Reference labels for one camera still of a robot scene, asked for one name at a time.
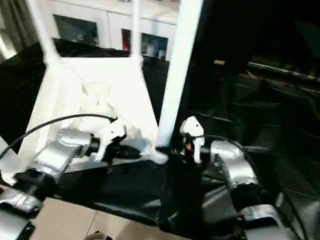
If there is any white plastic table leg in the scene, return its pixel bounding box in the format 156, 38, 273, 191
129, 0, 145, 64
154, 0, 204, 150
0, 136, 21, 186
29, 0, 63, 64

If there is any white plastic table top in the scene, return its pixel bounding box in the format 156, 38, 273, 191
0, 56, 169, 186

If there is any black mat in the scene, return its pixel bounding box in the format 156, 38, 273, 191
0, 38, 320, 238

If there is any dark left robot foot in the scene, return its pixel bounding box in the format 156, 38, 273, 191
85, 230, 111, 240

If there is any dark metal rod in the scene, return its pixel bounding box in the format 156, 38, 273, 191
213, 58, 320, 83

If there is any white cabinet with glass doors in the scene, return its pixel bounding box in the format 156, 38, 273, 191
47, 0, 181, 60

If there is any grey curtain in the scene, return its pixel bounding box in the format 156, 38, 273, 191
0, 0, 41, 60

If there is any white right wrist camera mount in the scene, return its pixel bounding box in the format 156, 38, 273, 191
178, 115, 205, 165

